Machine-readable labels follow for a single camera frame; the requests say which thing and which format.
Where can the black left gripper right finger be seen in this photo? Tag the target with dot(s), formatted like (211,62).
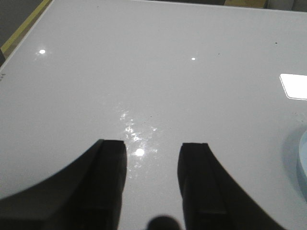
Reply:
(211,198)

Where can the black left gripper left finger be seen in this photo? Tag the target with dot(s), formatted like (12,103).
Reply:
(85,195)

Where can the light blue round plate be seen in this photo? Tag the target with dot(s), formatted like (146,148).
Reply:
(302,163)

